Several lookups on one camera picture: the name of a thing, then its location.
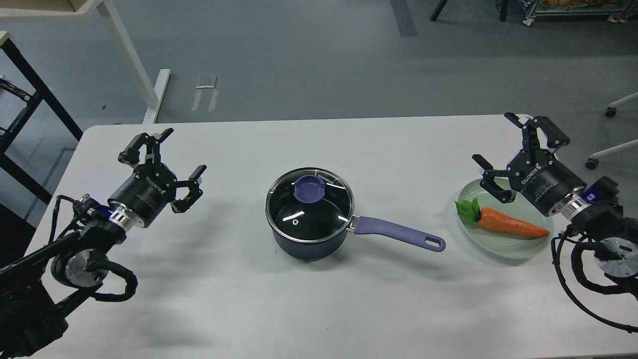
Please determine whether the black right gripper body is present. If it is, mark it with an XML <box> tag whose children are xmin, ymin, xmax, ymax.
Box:
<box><xmin>507</xmin><ymin>150</ymin><xmax>586</xmax><ymax>217</ymax></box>

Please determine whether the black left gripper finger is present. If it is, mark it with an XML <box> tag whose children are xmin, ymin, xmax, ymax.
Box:
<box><xmin>170</xmin><ymin>165</ymin><xmax>207</xmax><ymax>213</ymax></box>
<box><xmin>118</xmin><ymin>128</ymin><xmax>174</xmax><ymax>170</ymax></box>

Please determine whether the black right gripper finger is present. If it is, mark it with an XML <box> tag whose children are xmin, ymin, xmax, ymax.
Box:
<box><xmin>504</xmin><ymin>112</ymin><xmax>570</xmax><ymax>154</ymax></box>
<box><xmin>472</xmin><ymin>154</ymin><xmax>519</xmax><ymax>203</ymax></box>

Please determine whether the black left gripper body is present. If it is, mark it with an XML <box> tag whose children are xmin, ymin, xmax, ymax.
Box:
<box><xmin>108</xmin><ymin>170</ymin><xmax>177</xmax><ymax>228</ymax></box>

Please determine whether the glass lid with purple knob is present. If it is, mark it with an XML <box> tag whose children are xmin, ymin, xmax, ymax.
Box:
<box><xmin>265</xmin><ymin>167</ymin><xmax>354</xmax><ymax>243</ymax></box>

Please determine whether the blue saucepan with purple handle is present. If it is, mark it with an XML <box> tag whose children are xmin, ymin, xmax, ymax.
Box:
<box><xmin>265</xmin><ymin>168</ymin><xmax>446</xmax><ymax>262</ymax></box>

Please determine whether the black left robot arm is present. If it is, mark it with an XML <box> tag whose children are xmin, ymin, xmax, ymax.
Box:
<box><xmin>0</xmin><ymin>129</ymin><xmax>206</xmax><ymax>359</ymax></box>

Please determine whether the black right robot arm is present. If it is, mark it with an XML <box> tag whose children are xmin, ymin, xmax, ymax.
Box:
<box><xmin>472</xmin><ymin>112</ymin><xmax>637</xmax><ymax>333</ymax></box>

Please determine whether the orange toy carrot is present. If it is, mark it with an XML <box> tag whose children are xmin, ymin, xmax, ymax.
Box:
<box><xmin>454</xmin><ymin>198</ymin><xmax>549</xmax><ymax>239</ymax></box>

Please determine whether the office chair base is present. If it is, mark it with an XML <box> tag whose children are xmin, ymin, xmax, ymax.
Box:
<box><xmin>585</xmin><ymin>92</ymin><xmax>638</xmax><ymax>170</ymax></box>

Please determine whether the pale green plate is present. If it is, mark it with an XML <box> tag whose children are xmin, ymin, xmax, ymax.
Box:
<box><xmin>457</xmin><ymin>179</ymin><xmax>554</xmax><ymax>260</ymax></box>

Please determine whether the black metal rack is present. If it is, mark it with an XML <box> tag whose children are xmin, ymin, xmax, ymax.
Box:
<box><xmin>0</xmin><ymin>30</ymin><xmax>83</xmax><ymax>204</ymax></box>

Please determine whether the metal wheeled cart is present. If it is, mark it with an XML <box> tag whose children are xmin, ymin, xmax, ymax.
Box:
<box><xmin>517</xmin><ymin>0</ymin><xmax>637</xmax><ymax>26</ymax></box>

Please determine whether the white desk frame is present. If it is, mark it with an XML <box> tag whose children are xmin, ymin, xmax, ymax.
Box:
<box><xmin>0</xmin><ymin>0</ymin><xmax>171</xmax><ymax>125</ymax></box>

